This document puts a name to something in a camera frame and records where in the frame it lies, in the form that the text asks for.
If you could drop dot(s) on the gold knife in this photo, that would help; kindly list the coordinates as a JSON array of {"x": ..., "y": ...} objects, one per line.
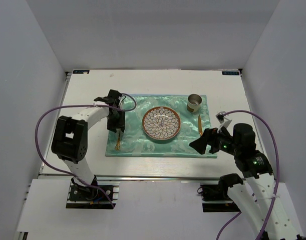
[{"x": 199, "y": 125}]

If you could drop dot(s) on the blue label sticker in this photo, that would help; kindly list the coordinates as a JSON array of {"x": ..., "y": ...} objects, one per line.
[
  {"x": 82, "y": 72},
  {"x": 227, "y": 73}
]

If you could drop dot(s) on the patterned orange rim plate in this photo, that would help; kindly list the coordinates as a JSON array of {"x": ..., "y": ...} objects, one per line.
[{"x": 161, "y": 123}]

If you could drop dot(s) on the green satin cloth napkin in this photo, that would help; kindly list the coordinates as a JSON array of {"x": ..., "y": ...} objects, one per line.
[{"x": 135, "y": 143}]

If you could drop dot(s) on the gold fork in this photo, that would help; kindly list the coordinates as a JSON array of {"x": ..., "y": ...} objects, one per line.
[{"x": 117, "y": 146}]

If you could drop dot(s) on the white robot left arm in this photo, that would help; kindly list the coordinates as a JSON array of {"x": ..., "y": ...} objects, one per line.
[{"x": 70, "y": 140}]

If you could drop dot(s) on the blue label sticker left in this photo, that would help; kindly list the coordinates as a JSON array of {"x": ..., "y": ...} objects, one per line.
[{"x": 82, "y": 72}]

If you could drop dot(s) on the blue label sticker right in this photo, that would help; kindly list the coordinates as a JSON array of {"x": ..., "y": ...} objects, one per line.
[{"x": 227, "y": 73}]

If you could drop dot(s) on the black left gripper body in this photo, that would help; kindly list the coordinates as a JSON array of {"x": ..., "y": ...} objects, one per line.
[{"x": 113, "y": 120}]

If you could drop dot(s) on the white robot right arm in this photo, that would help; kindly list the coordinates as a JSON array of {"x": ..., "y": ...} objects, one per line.
[{"x": 253, "y": 193}]

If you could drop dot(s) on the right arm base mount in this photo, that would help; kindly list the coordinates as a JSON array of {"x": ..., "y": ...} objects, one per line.
[{"x": 215, "y": 197}]

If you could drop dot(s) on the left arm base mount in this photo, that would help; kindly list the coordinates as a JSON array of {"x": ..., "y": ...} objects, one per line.
[{"x": 81, "y": 197}]

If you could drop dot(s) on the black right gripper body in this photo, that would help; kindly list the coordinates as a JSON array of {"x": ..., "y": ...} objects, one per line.
[{"x": 223, "y": 142}]

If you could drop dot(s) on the metal cup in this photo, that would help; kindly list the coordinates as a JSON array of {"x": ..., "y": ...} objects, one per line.
[{"x": 194, "y": 103}]

